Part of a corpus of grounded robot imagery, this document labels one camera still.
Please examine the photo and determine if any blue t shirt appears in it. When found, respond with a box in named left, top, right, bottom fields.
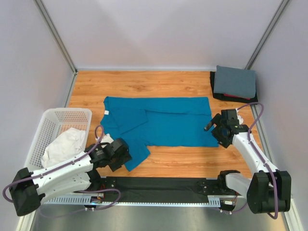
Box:
left=101, top=96, right=218, bottom=171

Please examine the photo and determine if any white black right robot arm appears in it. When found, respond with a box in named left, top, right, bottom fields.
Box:
left=204, top=109, right=291, bottom=218

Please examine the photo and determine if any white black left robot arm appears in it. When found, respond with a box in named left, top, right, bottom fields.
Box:
left=4, top=138, right=132, bottom=217

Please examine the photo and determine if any folded red t shirt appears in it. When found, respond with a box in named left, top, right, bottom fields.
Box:
left=223, top=94, right=251, bottom=100

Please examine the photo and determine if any folded grey t shirt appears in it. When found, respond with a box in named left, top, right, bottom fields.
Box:
left=214, top=65, right=257, bottom=98

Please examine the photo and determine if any white t shirt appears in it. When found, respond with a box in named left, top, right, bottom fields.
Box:
left=41, top=128, right=86, bottom=168

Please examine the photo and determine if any white plastic laundry basket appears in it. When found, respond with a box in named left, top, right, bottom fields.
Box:
left=24, top=108, right=92, bottom=171

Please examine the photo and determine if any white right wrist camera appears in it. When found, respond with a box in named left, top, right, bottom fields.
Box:
left=237, top=114, right=244, bottom=125

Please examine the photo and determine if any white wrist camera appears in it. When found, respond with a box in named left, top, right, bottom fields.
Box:
left=237, top=114, right=244, bottom=125
left=100, top=134, right=114, bottom=145

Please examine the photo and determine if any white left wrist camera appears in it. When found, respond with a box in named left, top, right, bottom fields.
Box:
left=100, top=134, right=114, bottom=145

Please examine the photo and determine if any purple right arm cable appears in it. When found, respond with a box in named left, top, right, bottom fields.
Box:
left=218, top=103, right=281, bottom=219

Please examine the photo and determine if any slotted grey cable duct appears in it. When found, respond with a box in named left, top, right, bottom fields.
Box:
left=45, top=195, right=220, bottom=208

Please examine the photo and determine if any right aluminium corner post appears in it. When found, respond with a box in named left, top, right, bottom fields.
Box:
left=245, top=0, right=291, bottom=70

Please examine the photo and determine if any aluminium corner post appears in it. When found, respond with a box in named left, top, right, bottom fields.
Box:
left=33, top=0, right=78, bottom=73
left=245, top=0, right=291, bottom=70

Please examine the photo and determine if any left aluminium corner post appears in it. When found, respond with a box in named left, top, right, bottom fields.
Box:
left=33, top=0, right=78, bottom=73

